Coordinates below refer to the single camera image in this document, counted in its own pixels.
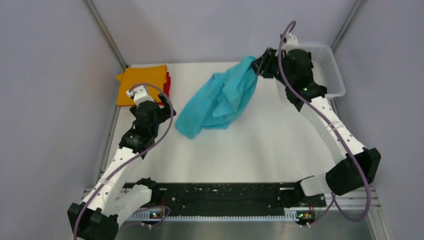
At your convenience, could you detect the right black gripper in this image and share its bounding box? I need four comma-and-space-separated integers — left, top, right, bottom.
249, 47, 294, 87

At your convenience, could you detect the cyan t shirt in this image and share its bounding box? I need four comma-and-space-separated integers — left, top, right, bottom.
175, 56, 258, 139

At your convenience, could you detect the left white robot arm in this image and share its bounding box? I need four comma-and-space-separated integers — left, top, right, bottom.
67, 83, 176, 240

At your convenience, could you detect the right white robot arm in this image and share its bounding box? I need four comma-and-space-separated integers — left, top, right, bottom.
251, 33, 381, 209

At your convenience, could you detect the white plastic basket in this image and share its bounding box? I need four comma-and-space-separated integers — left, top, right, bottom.
298, 43, 346, 100

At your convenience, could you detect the folded red t shirt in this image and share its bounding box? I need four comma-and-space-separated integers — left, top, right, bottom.
152, 69, 171, 106

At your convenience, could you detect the folded orange t shirt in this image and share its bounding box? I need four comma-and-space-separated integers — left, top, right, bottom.
115, 64, 168, 107

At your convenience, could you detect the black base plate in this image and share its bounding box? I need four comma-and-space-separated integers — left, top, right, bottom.
142, 182, 327, 217

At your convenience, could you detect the white slotted cable duct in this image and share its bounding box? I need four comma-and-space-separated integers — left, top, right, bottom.
126, 209, 299, 222

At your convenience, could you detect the left aluminium corner post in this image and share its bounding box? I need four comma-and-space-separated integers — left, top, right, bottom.
82, 0, 128, 70

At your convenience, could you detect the aluminium frame rail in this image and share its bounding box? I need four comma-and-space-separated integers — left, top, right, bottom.
82, 187, 381, 211

